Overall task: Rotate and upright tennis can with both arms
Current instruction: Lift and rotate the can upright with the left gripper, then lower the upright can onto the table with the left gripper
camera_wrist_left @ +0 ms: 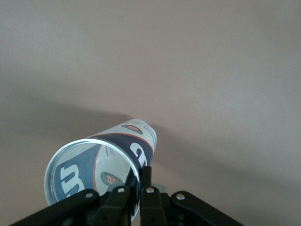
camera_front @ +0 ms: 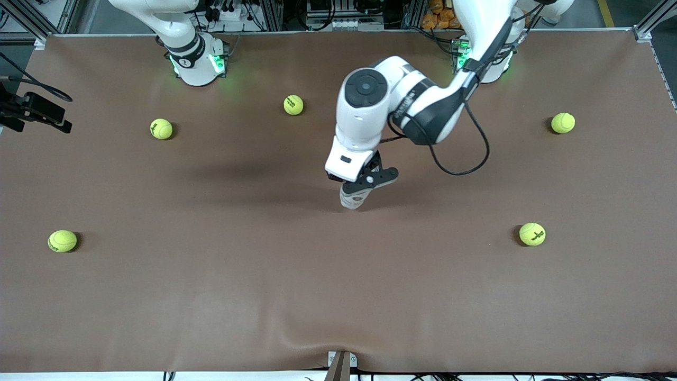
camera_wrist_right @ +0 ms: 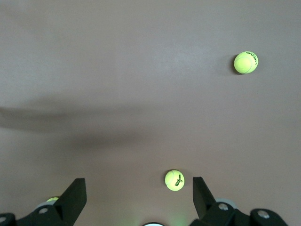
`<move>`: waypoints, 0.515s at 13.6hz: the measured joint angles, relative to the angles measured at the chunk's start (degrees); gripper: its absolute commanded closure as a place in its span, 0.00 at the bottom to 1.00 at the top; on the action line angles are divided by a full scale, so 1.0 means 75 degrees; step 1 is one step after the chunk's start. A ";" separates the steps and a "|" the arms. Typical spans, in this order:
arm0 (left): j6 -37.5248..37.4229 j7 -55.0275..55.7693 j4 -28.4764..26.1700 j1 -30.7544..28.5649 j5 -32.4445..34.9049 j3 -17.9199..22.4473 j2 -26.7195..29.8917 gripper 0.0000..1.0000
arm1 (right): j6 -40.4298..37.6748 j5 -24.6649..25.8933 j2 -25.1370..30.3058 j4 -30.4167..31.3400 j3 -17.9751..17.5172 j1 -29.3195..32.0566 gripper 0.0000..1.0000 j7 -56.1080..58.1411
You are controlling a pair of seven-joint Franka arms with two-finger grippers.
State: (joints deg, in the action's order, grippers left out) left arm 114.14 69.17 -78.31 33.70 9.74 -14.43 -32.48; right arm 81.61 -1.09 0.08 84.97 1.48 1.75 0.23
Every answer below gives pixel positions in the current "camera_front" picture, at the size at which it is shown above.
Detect white blue tennis ball can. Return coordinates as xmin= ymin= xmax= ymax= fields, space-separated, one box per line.
xmin=340 ymin=183 xmax=374 ymax=211

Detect brown table mat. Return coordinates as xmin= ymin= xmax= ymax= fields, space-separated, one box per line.
xmin=0 ymin=29 xmax=677 ymax=374

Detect pile of orange packets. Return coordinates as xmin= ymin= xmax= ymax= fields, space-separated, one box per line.
xmin=422 ymin=0 xmax=466 ymax=30

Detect white power strip with plugs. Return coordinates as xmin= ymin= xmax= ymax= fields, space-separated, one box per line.
xmin=204 ymin=0 xmax=244 ymax=22

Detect black left camera bracket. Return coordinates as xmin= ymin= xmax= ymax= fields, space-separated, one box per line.
xmin=364 ymin=152 xmax=399 ymax=187

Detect slanted aluminium frame profile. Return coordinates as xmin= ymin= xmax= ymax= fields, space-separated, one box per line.
xmin=8 ymin=0 xmax=49 ymax=44
xmin=635 ymin=0 xmax=677 ymax=40

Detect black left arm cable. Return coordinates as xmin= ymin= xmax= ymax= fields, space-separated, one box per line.
xmin=386 ymin=16 xmax=529 ymax=177

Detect upright aluminium frame post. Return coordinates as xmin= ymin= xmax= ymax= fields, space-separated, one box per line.
xmin=263 ymin=0 xmax=285 ymax=31
xmin=400 ymin=0 xmax=425 ymax=30

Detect silver metal post bracket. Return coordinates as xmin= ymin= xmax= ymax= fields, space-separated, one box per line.
xmin=327 ymin=351 xmax=359 ymax=369

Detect grey aluminium camera post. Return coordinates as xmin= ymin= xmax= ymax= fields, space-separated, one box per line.
xmin=324 ymin=352 xmax=351 ymax=381

